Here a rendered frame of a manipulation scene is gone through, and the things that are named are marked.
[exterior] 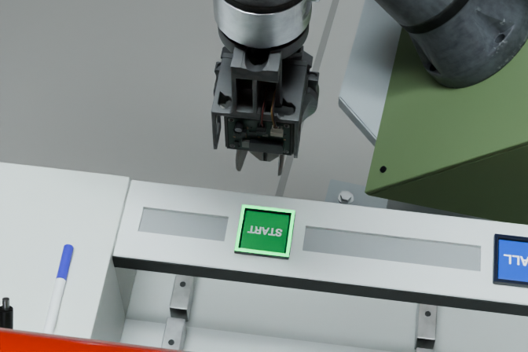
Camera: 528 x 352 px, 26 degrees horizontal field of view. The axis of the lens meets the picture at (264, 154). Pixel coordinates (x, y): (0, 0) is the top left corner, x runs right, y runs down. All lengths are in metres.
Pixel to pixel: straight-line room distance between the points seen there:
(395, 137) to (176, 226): 0.33
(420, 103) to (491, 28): 0.13
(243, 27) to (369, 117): 0.61
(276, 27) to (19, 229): 0.45
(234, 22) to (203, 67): 1.70
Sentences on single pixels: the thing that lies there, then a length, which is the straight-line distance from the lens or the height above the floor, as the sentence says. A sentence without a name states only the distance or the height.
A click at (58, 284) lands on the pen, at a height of 0.98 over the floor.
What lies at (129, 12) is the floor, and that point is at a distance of 2.67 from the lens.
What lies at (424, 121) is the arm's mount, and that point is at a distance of 1.37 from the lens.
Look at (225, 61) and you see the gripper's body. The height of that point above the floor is 1.24.
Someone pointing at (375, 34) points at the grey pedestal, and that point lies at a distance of 1.53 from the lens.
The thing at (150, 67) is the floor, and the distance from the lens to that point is 2.55.
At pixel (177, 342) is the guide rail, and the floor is 0.85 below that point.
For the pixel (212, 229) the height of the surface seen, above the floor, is 0.96.
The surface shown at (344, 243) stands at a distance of 1.18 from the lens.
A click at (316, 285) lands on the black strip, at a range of 1.16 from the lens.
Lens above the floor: 1.97
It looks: 55 degrees down
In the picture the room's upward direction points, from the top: straight up
